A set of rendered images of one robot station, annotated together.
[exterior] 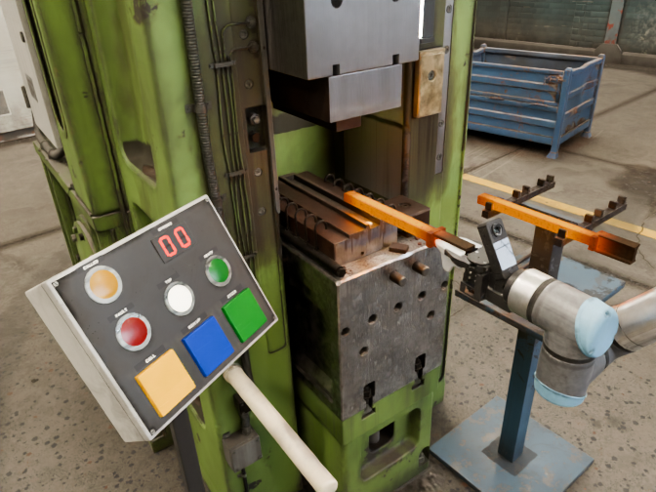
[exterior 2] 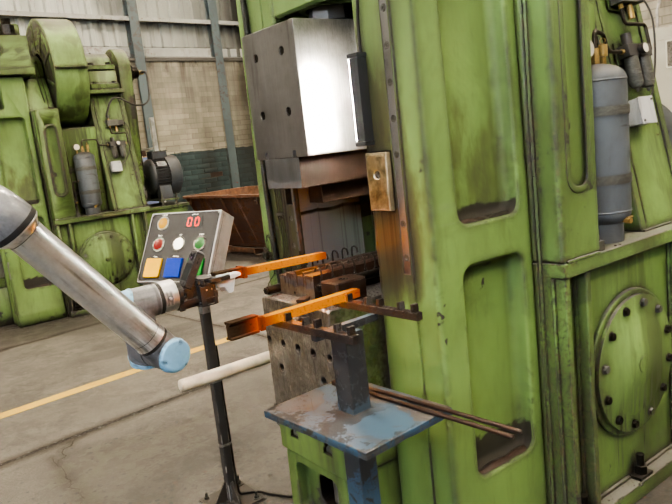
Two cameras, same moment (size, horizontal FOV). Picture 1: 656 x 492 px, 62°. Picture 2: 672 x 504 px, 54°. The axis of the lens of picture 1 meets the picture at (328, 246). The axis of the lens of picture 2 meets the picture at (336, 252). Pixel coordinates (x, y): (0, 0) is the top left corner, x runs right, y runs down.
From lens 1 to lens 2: 2.55 m
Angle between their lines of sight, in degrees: 83
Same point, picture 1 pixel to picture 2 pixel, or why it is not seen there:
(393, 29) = (290, 133)
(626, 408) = not seen: outside the picture
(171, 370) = (155, 264)
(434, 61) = (377, 163)
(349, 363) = (275, 369)
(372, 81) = (284, 166)
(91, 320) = (152, 232)
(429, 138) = (392, 234)
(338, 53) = (266, 146)
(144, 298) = (169, 235)
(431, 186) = (403, 286)
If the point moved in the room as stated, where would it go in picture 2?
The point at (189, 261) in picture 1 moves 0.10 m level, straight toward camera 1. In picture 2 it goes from (193, 232) to (165, 236)
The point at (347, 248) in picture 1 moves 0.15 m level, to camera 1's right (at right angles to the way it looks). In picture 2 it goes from (285, 282) to (285, 292)
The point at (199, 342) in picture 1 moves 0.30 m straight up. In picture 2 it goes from (170, 263) to (157, 182)
